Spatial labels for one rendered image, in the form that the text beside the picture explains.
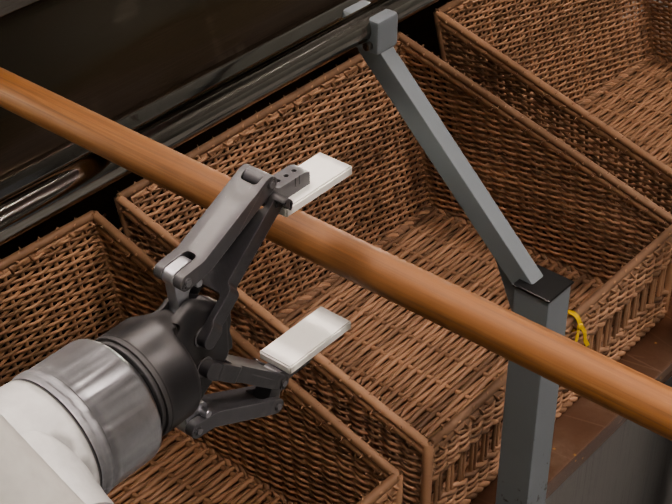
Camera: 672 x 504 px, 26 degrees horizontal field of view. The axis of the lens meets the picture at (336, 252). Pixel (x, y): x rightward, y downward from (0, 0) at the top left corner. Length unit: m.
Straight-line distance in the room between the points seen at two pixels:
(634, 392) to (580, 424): 0.90
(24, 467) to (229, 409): 0.39
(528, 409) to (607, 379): 0.57
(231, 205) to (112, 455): 0.18
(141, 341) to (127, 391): 0.04
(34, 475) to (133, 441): 0.25
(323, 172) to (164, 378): 0.19
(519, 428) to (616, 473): 0.46
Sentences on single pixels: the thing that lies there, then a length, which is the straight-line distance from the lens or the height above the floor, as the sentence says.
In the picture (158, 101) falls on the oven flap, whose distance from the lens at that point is 1.71.
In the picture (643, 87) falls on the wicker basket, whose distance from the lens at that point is 2.53.
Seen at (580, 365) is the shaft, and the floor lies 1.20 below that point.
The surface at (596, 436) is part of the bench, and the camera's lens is 1.82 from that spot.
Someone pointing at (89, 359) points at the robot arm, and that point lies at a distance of 0.89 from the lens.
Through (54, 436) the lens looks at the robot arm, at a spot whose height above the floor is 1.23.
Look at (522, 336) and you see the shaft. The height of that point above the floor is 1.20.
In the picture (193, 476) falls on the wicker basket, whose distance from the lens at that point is 1.73.
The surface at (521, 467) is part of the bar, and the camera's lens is 1.55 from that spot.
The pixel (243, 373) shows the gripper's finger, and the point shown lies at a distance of 1.00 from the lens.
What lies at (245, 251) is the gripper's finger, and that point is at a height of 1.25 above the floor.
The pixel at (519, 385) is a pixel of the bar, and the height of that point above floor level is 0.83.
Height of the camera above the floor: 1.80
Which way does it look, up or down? 36 degrees down
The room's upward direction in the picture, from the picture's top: straight up
